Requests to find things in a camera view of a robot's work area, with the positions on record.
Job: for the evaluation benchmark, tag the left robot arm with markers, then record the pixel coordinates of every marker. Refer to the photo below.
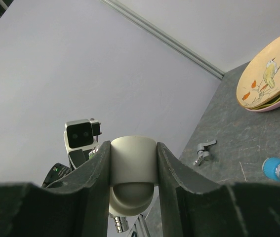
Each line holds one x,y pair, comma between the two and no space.
55,173

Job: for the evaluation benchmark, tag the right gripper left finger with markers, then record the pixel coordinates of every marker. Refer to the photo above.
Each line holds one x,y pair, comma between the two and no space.
77,205

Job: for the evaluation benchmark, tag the pink plate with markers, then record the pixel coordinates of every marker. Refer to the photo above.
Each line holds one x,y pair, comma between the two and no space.
278,105

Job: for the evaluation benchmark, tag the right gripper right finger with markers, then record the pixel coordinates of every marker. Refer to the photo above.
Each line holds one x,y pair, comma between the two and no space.
193,206

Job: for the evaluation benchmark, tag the bird pattern yellow plate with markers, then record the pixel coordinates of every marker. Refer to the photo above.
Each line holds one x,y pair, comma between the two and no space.
260,81

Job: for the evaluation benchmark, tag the green water faucet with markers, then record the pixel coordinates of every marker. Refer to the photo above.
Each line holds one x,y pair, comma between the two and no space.
125,226

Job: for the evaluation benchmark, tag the white elbow fitting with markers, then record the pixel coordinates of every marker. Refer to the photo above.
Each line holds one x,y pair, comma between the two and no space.
133,174

